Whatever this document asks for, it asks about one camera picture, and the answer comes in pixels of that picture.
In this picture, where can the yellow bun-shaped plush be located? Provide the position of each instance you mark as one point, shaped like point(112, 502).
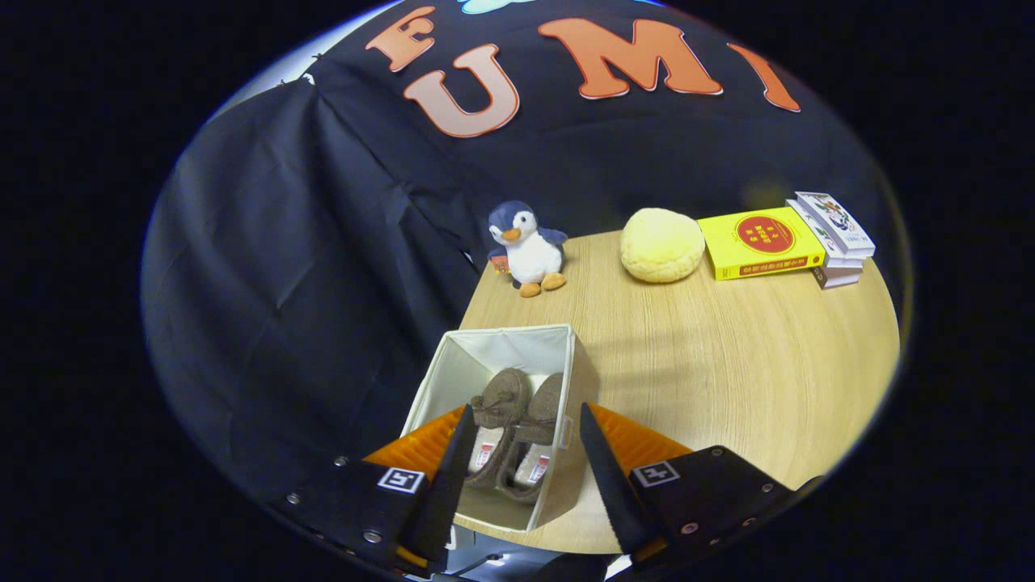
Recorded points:
point(663, 246)

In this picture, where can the beige fabric storage box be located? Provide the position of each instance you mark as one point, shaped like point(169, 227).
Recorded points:
point(501, 347)

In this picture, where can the brown-edged book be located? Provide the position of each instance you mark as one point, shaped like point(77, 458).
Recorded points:
point(837, 279)

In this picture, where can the penguin plush toy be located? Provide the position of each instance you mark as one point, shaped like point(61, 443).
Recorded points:
point(530, 255)

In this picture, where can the brown fuzzy shoe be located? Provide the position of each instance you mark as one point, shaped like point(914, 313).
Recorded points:
point(505, 396)
point(546, 404)

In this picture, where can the yellow book with red circle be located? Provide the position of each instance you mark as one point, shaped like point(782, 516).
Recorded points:
point(752, 242)

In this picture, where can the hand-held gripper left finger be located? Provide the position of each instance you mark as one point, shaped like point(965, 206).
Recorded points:
point(445, 493)

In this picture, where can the white book with illustrated cover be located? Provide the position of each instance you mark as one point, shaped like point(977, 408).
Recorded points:
point(837, 222)

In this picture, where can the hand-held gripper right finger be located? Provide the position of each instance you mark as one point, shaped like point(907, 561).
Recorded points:
point(614, 493)

